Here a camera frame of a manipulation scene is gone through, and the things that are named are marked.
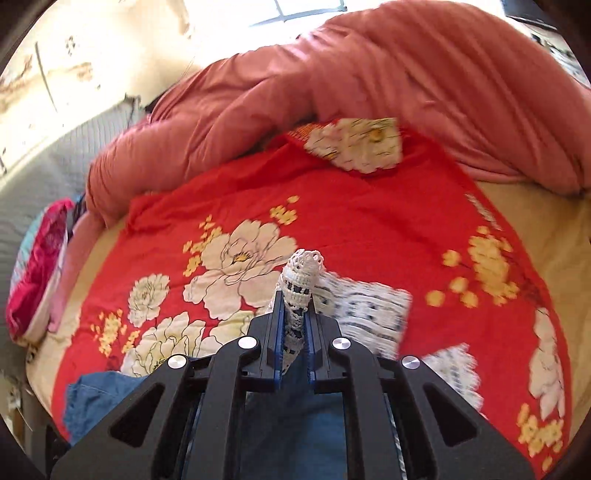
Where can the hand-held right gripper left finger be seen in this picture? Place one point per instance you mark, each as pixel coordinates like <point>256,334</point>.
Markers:
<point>277,339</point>

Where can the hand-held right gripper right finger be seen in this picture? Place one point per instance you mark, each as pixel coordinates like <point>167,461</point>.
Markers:
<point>310,344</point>

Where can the blue denim pants lace trim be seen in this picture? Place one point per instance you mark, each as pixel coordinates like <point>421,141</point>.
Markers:
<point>295,429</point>

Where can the red floral blanket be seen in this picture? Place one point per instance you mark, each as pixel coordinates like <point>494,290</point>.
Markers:
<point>369,221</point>

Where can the light pink cloth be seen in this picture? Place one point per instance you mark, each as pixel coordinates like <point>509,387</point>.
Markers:
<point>69,272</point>

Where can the magenta floral pillow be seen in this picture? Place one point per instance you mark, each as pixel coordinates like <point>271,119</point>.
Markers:
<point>39,263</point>

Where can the grey quilted headboard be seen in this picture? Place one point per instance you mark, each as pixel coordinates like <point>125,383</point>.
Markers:
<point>55,152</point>

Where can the salmon pink duvet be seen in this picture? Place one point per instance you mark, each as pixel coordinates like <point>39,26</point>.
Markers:
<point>415,69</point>

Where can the window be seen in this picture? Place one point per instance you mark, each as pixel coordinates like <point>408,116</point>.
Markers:
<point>295,11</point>

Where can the blossom wall painting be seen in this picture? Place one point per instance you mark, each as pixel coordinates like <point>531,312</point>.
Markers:
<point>69,69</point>

